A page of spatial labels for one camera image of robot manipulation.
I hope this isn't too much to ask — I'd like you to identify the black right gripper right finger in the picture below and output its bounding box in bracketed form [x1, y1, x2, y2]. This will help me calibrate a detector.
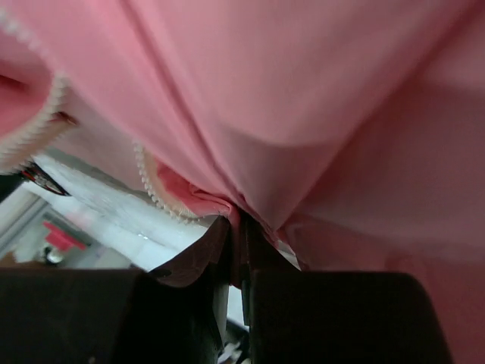
[242, 217, 452, 363]

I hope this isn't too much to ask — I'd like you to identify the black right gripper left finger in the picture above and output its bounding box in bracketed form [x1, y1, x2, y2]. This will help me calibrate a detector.
[1, 218, 231, 363]

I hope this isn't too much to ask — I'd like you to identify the aluminium table edge rail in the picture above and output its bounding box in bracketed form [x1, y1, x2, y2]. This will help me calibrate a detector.
[1, 187, 47, 254]

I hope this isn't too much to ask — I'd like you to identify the pink hooded zip jacket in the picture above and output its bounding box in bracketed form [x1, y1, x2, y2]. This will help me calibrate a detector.
[1, 1, 484, 363]

